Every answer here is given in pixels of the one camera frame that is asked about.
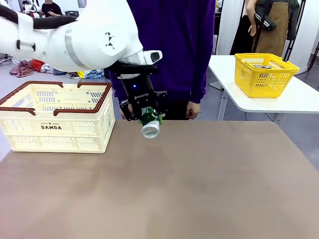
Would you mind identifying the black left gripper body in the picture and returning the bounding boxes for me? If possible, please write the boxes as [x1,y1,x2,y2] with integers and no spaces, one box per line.
[121,74,158,113]

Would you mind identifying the green soda can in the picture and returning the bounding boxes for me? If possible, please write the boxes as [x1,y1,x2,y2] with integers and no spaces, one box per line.
[138,107,160,139]

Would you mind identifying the person's right forearm purple sleeve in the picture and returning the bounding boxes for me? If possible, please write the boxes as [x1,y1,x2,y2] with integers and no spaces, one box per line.
[109,74,125,103]

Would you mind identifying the person's left forearm purple sleeve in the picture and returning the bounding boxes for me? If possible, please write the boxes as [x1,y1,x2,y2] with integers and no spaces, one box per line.
[188,69,208,104]

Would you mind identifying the cream shopping basket brown rim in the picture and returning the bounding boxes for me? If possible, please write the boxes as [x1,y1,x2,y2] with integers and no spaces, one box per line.
[0,81,117,154]

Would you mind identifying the yellow plastic basket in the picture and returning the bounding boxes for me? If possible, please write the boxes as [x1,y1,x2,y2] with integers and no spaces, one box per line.
[234,53,300,99]

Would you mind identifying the person's left hand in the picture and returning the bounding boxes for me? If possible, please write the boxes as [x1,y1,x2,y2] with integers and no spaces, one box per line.
[185,101,202,120]

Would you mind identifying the blue floral cloth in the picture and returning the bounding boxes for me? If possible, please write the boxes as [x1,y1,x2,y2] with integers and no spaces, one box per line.
[83,68,105,80]

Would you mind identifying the person in purple sweater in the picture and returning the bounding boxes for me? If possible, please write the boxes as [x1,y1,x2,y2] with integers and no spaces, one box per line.
[108,0,217,121]

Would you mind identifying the grey metal floor foot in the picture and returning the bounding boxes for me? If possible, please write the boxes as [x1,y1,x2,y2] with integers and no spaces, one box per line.
[208,81,225,91]

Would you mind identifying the red cloth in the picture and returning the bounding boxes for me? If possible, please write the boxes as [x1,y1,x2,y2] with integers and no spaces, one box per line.
[31,59,45,73]

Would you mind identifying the white partition panel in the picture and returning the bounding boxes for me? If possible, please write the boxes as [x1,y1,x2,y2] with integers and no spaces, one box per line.
[216,0,246,56]

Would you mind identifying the black hanging garment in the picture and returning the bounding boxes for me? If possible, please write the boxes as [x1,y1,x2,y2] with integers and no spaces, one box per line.
[229,14,255,55]

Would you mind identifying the white side table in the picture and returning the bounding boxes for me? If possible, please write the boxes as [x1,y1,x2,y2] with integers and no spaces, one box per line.
[208,54,319,122]

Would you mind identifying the maroon pink cloth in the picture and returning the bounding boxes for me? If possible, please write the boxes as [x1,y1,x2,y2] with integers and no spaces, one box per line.
[9,59,34,78]

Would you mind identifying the seated person in black shirt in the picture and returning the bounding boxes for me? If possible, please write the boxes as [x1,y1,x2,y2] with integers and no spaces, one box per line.
[41,0,63,18]

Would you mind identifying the dark jacket white stripes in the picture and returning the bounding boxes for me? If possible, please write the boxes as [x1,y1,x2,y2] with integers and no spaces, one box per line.
[254,0,300,40]

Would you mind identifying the black clothes rack stand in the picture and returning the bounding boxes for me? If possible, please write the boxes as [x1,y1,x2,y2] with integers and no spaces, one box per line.
[284,0,307,63]

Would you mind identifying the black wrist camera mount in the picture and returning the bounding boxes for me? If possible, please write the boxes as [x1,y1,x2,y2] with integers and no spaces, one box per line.
[109,63,160,81]

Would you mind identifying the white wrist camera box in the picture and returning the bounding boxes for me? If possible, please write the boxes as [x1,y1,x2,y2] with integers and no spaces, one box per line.
[143,49,163,64]

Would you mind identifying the black arm cable sleeve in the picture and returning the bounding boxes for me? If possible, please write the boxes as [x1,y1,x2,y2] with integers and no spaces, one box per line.
[0,4,78,28]

